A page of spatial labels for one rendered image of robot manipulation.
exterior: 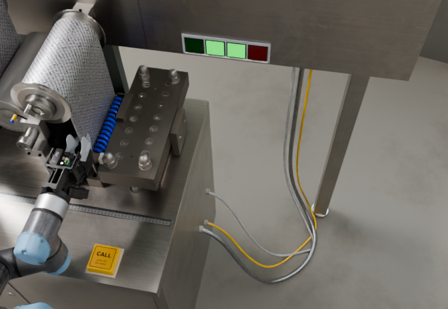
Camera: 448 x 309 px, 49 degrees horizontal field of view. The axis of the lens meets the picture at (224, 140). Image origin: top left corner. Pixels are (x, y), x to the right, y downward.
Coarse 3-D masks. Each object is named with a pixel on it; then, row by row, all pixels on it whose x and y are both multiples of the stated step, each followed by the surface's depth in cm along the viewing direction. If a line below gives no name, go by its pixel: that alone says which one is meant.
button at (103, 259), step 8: (96, 248) 132; (104, 248) 132; (112, 248) 132; (96, 256) 130; (104, 256) 130; (112, 256) 130; (88, 264) 129; (96, 264) 129; (104, 264) 129; (112, 264) 129; (104, 272) 129; (112, 272) 128
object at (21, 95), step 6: (72, 18) 128; (78, 18) 129; (90, 24) 130; (96, 30) 131; (24, 90) 115; (30, 90) 115; (36, 90) 114; (18, 96) 117; (24, 96) 117; (48, 96) 115; (54, 102) 117; (60, 102) 117; (60, 108) 118; (60, 114) 120
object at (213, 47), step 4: (208, 44) 138; (212, 44) 137; (216, 44) 137; (220, 44) 137; (208, 48) 139; (212, 48) 139; (216, 48) 138; (220, 48) 138; (208, 52) 140; (212, 52) 140; (216, 52) 140; (220, 52) 139
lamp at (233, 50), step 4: (228, 44) 136; (232, 44) 136; (236, 44) 136; (228, 48) 137; (232, 48) 137; (236, 48) 137; (240, 48) 137; (244, 48) 136; (228, 52) 139; (232, 52) 138; (236, 52) 138; (240, 52) 138; (244, 52) 138; (232, 56) 140; (236, 56) 139; (240, 56) 139; (244, 56) 139
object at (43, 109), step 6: (30, 96) 116; (36, 96) 115; (42, 96) 116; (24, 102) 116; (30, 102) 115; (36, 102) 115; (42, 102) 115; (48, 102) 116; (24, 108) 118; (36, 108) 117; (42, 108) 116; (48, 108) 116; (54, 108) 118; (30, 114) 120; (36, 114) 119; (42, 114) 119; (48, 114) 118; (54, 114) 119
